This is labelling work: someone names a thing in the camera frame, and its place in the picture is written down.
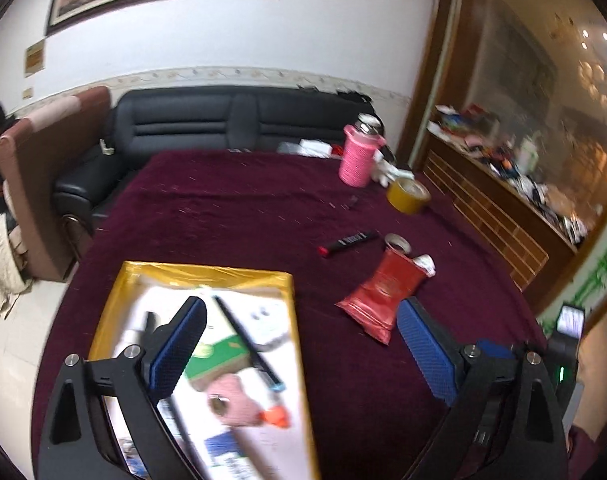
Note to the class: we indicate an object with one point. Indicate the white green medicine box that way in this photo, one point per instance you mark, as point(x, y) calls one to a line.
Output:
point(218, 355)

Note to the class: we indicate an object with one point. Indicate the pile of clutter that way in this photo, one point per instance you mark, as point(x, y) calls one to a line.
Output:
point(503, 165)

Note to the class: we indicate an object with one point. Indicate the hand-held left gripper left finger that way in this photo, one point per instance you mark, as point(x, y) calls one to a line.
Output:
point(178, 345)

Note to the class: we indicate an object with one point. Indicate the white power adapter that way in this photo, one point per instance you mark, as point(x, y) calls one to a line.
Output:
point(268, 327)

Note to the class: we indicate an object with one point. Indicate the wall switch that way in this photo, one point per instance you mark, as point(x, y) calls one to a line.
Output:
point(28, 93)

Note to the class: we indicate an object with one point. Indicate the black leather sofa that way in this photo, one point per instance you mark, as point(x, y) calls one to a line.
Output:
point(183, 120)

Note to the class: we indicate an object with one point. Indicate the bottle in pink knitted sleeve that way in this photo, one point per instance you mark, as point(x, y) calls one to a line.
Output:
point(356, 160)

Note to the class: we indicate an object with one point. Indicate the black marker with cyan caps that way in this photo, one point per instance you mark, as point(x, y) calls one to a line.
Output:
point(243, 335)

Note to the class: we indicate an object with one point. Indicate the green bamboo wall decal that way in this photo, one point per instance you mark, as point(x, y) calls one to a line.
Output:
point(596, 280)

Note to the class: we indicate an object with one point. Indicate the white crumpled wrapper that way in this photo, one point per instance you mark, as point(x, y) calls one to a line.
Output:
point(426, 265)

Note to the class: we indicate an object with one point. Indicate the small silver tape roll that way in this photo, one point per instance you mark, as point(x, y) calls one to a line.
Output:
point(386, 246)

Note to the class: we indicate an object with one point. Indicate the black cloth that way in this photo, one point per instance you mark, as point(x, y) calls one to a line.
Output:
point(353, 96)

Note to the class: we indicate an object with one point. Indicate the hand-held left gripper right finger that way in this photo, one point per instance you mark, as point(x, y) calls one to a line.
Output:
point(428, 355)

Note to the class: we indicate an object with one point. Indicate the small white object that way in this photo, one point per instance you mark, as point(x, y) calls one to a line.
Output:
point(106, 148)

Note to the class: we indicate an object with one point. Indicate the yellow cardboard tray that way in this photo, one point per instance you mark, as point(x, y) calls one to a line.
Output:
point(183, 272)

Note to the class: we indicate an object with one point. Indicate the gold wall plaque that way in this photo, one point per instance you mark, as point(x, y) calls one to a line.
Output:
point(34, 57)

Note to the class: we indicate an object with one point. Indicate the black marker with red cap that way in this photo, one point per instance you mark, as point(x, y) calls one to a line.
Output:
point(351, 240)

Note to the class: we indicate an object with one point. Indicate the pink knitted toy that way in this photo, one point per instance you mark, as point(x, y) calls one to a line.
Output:
point(238, 400)

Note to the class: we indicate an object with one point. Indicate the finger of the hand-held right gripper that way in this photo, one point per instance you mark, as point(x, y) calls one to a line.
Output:
point(496, 349)

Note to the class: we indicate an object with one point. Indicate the wooden sideboard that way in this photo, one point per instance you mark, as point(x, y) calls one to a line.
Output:
point(483, 200)

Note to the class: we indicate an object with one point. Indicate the white crumpled tissue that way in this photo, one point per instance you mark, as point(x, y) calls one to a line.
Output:
point(383, 172)

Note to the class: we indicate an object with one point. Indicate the brown armchair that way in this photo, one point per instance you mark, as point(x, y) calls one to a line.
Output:
point(38, 170)

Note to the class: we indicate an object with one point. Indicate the blue white small box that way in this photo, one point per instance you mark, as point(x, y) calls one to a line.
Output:
point(228, 452)

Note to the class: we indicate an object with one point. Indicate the clear printed pouch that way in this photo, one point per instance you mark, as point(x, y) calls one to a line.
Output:
point(133, 460)

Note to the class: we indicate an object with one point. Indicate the red foil packet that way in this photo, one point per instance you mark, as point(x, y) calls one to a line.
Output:
point(383, 290)

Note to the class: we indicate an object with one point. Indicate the white paper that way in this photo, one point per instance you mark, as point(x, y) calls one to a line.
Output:
point(308, 147)

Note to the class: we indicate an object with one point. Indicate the yellow tape roll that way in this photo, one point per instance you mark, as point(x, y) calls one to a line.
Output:
point(401, 200)

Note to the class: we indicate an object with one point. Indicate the wooden partition frame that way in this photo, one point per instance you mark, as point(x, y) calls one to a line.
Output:
point(448, 35)

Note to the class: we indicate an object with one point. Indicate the glass partition panel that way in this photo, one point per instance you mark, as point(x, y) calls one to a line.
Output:
point(533, 60)

